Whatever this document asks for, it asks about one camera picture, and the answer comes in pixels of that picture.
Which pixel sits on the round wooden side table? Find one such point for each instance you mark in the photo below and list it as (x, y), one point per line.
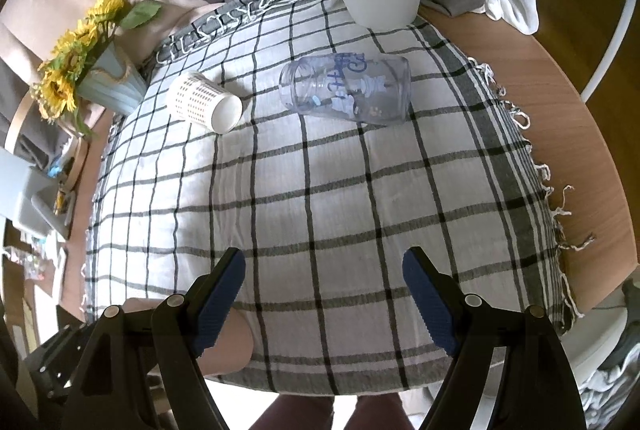
(50, 150)

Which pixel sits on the white chair frame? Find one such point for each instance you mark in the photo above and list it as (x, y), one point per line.
(610, 45)

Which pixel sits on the light blue flower pot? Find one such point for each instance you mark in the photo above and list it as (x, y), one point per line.
(112, 82)

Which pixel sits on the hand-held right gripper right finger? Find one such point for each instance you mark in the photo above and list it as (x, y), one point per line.
(430, 305)

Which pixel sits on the grey box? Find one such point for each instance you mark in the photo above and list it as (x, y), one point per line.
(30, 195)

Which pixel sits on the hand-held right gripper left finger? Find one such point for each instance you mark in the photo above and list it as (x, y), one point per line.
(220, 305)

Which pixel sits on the checked tablecloth with fringe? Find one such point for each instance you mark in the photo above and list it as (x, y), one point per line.
(350, 210)

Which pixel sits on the yellow sunflower bouquet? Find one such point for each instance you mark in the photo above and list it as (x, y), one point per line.
(75, 55)

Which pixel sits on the grey knitted cloth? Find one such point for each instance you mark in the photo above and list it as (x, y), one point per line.
(612, 385)

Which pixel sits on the white round stool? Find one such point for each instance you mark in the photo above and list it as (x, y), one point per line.
(595, 345)

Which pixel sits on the person's leg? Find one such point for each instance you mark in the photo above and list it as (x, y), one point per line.
(295, 412)
(380, 412)

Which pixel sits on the white perforated plastic cup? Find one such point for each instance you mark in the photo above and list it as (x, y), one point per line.
(202, 102)

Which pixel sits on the person's left leg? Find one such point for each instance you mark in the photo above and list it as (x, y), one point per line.
(295, 412)

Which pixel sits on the clear glass cup blue print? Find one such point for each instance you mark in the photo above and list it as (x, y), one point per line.
(345, 90)

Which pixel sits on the person's right leg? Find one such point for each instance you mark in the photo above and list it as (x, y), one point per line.
(380, 412)

